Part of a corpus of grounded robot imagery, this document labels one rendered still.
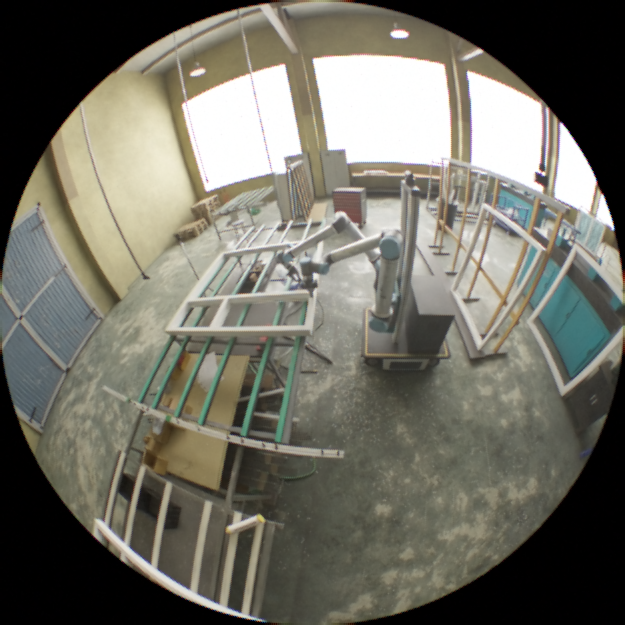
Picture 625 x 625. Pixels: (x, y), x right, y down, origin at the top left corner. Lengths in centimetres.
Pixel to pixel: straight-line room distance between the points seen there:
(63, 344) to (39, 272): 197
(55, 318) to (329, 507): 690
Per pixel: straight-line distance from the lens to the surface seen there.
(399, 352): 215
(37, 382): 699
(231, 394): 178
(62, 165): 760
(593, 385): 335
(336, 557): 219
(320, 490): 207
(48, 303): 692
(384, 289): 135
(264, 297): 196
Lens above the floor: 206
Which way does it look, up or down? 43 degrees down
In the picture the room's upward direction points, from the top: 12 degrees counter-clockwise
